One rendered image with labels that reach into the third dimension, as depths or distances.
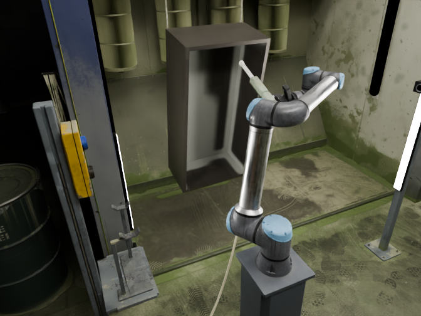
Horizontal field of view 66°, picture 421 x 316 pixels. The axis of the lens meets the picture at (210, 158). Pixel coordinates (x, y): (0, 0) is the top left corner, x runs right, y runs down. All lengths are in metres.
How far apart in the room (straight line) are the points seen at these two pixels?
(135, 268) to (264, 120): 0.92
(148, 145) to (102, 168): 1.71
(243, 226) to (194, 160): 1.39
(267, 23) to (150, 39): 1.23
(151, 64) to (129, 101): 0.46
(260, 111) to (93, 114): 0.81
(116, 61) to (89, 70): 1.60
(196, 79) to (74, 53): 1.16
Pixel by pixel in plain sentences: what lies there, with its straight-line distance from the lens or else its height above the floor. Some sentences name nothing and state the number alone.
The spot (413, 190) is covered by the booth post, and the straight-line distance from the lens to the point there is 3.77.
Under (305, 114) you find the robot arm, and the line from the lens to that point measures 1.55.
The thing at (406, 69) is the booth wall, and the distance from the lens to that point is 3.58.
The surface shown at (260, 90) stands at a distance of 1.93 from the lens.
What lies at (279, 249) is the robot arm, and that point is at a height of 0.81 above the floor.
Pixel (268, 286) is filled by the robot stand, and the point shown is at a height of 0.64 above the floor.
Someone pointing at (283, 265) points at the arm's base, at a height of 0.70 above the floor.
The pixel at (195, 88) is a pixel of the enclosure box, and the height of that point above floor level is 1.25.
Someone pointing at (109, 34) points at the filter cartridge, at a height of 1.59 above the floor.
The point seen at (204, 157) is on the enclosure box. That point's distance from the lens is 3.02.
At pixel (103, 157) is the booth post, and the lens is 1.79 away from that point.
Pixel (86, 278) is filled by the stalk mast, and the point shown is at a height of 0.89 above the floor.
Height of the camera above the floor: 1.97
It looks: 28 degrees down
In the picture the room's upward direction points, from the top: 2 degrees counter-clockwise
